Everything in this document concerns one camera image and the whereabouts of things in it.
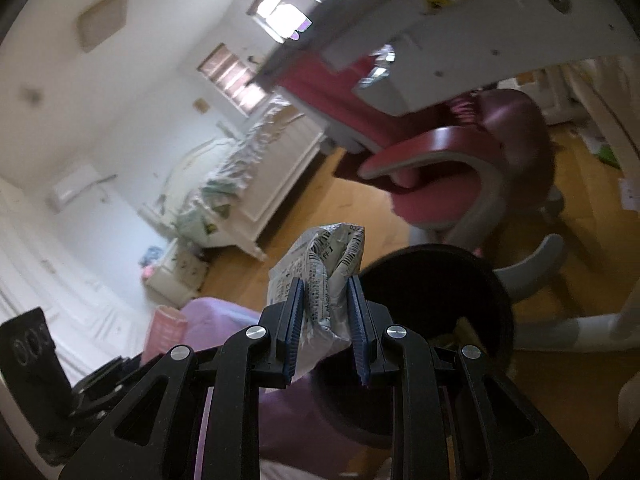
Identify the square ceiling lamp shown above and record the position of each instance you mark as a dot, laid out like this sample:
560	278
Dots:
102	20

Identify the black trash bin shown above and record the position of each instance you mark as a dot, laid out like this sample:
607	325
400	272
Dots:
425	280

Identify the narrow bright window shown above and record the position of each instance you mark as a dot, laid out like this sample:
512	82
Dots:
282	15

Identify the pink and grey chair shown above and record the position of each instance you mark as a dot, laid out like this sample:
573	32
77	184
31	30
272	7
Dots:
500	125

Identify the white wardrobe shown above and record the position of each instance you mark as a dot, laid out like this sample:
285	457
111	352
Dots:
50	270

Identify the pale floral bedding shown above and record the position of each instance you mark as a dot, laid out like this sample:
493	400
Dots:
235	180

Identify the blue bag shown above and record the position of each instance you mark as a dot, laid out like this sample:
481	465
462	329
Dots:
150	256

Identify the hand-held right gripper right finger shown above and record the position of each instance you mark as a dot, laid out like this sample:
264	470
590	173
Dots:
356	325

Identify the white desk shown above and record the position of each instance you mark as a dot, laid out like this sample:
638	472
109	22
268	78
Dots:
450	35

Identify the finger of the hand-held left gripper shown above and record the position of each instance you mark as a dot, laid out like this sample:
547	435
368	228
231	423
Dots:
115	375

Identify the large yellow packet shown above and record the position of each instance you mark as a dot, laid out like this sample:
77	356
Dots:
465	332

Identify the window with red blind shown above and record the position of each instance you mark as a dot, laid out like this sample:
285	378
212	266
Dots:
232	80

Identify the wooden wall plaque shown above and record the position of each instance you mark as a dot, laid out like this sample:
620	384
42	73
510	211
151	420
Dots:
200	105

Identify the white air conditioner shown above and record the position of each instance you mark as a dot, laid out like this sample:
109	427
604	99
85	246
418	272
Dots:
75	187

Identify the white nightstand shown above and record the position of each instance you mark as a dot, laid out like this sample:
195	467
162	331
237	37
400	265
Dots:
175	275

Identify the pink plush toy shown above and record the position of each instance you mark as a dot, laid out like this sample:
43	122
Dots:
147	273

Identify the white bed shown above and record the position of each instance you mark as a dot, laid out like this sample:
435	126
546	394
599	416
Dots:
280	180

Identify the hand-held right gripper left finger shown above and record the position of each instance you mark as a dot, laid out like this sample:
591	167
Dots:
295	320

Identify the pink waste basket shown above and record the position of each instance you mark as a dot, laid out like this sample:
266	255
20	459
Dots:
165	332

